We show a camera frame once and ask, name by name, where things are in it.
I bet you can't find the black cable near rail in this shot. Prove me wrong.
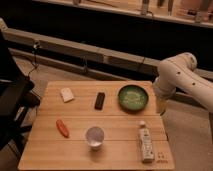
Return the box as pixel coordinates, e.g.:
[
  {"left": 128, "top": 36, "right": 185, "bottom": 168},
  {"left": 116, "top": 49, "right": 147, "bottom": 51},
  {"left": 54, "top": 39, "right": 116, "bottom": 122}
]
[{"left": 81, "top": 54, "right": 90, "bottom": 75}]

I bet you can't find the green bowl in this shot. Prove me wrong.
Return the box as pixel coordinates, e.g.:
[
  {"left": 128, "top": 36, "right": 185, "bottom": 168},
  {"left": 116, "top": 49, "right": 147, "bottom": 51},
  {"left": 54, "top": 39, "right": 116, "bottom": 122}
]
[{"left": 118, "top": 85, "right": 149, "bottom": 111}]

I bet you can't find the black cable on wall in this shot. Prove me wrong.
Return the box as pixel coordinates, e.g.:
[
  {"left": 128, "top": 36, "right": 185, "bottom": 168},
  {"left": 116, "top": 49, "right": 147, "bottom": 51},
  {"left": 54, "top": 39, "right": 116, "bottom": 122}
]
[{"left": 27, "top": 40, "right": 42, "bottom": 78}]

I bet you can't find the clear plastic cup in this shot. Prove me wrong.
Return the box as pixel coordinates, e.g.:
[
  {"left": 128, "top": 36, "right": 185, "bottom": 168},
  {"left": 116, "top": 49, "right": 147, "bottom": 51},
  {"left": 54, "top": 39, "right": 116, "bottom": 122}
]
[{"left": 85, "top": 127, "right": 105, "bottom": 150}]

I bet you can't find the black rectangular block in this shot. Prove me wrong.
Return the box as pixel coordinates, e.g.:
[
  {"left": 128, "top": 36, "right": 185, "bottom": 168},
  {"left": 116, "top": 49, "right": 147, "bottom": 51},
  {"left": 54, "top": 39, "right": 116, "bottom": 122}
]
[{"left": 95, "top": 92, "right": 105, "bottom": 110}]

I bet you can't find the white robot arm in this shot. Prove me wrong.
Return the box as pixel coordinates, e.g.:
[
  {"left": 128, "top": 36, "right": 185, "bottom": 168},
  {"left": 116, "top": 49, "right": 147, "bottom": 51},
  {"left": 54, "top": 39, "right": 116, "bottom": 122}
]
[{"left": 153, "top": 52, "right": 213, "bottom": 142}]

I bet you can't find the white bottle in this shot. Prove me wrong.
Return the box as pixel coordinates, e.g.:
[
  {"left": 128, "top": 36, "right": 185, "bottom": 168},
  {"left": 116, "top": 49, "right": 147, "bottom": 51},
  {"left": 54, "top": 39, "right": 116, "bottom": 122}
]
[{"left": 139, "top": 121, "right": 155, "bottom": 163}]

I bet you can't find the orange carrot toy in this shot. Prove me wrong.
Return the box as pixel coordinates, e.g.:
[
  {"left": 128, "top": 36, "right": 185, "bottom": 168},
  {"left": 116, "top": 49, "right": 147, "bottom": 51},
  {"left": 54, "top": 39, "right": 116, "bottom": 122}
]
[{"left": 56, "top": 119, "right": 69, "bottom": 138}]

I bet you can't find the black chair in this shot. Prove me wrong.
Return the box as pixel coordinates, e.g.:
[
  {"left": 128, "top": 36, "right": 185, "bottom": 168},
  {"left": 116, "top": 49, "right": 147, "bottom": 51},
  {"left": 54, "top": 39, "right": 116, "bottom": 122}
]
[{"left": 0, "top": 31, "right": 40, "bottom": 153}]

